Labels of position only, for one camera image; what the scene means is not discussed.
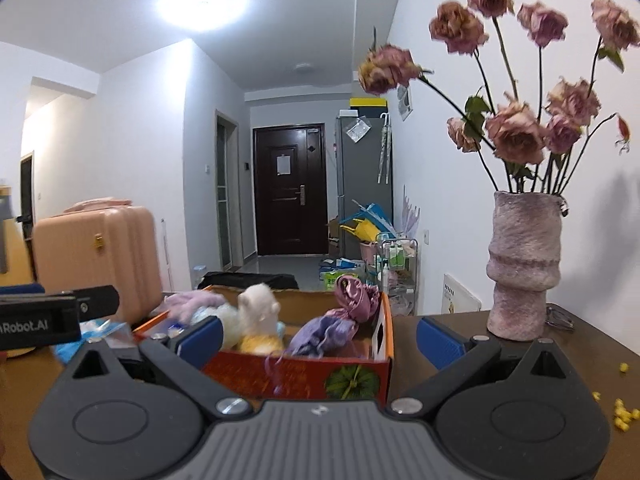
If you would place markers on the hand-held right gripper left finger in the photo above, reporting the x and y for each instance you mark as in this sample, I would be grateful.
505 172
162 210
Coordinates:
202 340

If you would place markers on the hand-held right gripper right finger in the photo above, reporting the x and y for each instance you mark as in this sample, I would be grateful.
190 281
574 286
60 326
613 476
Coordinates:
440 342

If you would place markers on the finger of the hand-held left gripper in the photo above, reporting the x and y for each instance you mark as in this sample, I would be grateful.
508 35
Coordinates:
97 302
20 288

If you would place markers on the light blue tissue pack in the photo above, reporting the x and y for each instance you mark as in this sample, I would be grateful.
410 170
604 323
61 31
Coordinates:
100 332

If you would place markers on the lilac fluffy glove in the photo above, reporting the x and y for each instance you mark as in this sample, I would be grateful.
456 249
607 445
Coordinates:
195 302

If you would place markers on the yellow soft toy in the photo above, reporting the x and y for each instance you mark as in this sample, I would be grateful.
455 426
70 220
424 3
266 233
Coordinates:
260 345

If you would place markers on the white plush toy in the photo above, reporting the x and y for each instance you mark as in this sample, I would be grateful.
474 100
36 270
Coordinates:
257 305

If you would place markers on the pink satin scrunchie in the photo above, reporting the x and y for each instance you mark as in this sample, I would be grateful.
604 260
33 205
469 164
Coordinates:
355 295

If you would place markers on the orange red cardboard box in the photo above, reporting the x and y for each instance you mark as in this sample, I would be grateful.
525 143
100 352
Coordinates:
300 375

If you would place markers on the purple knitted cloth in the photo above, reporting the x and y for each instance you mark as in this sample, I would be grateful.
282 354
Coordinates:
320 335

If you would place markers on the pink ribbed suitcase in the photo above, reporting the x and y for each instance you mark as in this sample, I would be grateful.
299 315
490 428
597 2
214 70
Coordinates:
100 260

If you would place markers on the pet water dispenser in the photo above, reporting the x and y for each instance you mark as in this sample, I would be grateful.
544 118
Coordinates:
199 275

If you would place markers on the dark side door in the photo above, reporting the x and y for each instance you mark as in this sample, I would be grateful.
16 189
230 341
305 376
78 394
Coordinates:
26 185

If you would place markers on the pink textured vase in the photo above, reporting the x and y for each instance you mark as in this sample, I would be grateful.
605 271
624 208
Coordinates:
520 270

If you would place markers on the pink bucket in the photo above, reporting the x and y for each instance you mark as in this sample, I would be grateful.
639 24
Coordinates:
369 252

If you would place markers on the green printed bag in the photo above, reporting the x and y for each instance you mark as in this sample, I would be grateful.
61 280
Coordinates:
335 279

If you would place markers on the dark eyeglasses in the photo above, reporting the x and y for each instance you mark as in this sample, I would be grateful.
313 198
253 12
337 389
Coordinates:
562 320

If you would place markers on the yellow plastic dustpan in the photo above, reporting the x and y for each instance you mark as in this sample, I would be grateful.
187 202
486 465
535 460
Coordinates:
365 231

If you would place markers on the grey side door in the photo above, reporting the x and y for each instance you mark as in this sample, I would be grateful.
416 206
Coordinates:
225 200

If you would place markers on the open brown cardboard box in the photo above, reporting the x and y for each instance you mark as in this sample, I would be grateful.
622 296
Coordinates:
334 235

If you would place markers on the dark brown entrance door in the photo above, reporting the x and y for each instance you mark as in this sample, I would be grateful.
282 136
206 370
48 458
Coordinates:
280 210

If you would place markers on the grey refrigerator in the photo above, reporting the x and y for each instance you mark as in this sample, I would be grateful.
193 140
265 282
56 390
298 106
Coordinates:
360 180

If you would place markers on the white paper notice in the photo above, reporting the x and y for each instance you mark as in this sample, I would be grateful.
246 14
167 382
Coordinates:
283 164

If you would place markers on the scattered yellow crumbs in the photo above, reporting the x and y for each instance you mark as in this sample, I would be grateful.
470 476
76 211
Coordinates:
621 422

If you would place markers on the folded pale umbrella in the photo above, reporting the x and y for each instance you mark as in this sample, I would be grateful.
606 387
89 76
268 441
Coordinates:
384 150

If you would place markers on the bunch of dried pink roses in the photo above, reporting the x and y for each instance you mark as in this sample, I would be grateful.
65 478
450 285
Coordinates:
515 130

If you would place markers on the clear plastic bag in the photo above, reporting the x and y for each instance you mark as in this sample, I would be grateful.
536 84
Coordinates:
357 131

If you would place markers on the yellow and black box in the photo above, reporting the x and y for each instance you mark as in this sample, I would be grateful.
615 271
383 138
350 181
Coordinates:
369 105

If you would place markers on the bright round ceiling lamp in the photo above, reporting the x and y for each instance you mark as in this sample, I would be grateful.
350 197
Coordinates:
200 0

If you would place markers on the white wall outlet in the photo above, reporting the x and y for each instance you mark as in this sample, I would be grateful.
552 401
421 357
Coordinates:
426 237

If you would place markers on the white wall electric panel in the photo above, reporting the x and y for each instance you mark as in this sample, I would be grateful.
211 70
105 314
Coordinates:
405 105

